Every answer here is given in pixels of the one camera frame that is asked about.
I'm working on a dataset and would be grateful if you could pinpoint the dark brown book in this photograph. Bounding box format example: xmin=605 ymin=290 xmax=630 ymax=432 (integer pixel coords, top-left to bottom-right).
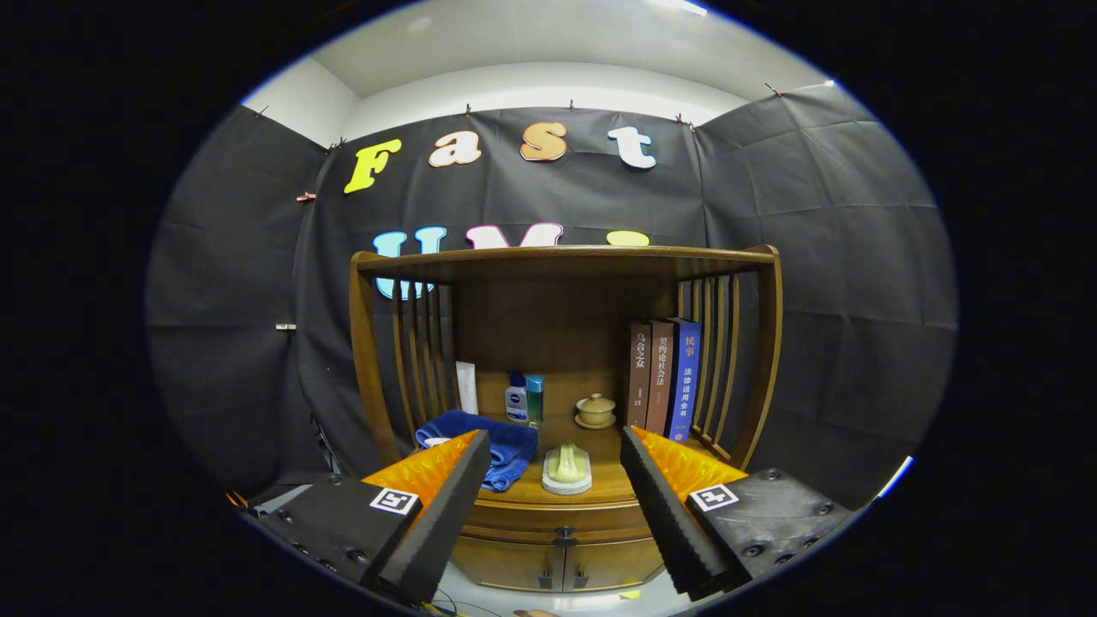
xmin=627 ymin=321 xmax=653 ymax=429

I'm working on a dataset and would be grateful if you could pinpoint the beige lidded teacup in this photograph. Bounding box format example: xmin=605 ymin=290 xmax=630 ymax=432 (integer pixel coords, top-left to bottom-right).
xmin=574 ymin=393 xmax=617 ymax=430

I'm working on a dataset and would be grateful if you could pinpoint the wooden cabinet door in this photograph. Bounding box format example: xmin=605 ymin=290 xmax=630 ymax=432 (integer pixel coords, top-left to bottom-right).
xmin=450 ymin=536 xmax=565 ymax=592
xmin=564 ymin=536 xmax=665 ymax=592

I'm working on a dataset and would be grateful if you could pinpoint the wooden cabinet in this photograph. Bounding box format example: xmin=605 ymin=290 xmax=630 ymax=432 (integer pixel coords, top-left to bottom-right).
xmin=349 ymin=244 xmax=782 ymax=594

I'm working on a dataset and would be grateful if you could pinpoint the blue towel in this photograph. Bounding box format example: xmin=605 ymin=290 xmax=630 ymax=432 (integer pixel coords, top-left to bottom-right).
xmin=415 ymin=410 xmax=539 ymax=493

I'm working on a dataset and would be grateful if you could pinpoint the blue book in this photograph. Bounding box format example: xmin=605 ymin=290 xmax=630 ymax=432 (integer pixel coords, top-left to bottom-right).
xmin=667 ymin=318 xmax=703 ymax=444

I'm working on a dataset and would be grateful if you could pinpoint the reddish brown book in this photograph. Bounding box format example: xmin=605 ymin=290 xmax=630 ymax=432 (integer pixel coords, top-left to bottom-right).
xmin=646 ymin=320 xmax=676 ymax=436

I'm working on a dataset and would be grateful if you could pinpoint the black backdrop cloth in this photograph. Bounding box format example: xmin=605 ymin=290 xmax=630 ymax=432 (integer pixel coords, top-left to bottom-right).
xmin=144 ymin=81 xmax=958 ymax=506

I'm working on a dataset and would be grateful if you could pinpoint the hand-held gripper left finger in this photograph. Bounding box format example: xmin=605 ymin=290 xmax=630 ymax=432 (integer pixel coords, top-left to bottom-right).
xmin=255 ymin=428 xmax=492 ymax=606

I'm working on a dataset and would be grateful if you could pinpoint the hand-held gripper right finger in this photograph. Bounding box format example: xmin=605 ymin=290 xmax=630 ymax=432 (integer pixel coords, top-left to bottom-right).
xmin=619 ymin=426 xmax=860 ymax=602

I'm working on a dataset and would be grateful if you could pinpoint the wooden countertop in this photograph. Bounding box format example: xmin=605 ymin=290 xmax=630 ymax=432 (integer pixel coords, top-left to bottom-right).
xmin=411 ymin=420 xmax=729 ymax=506

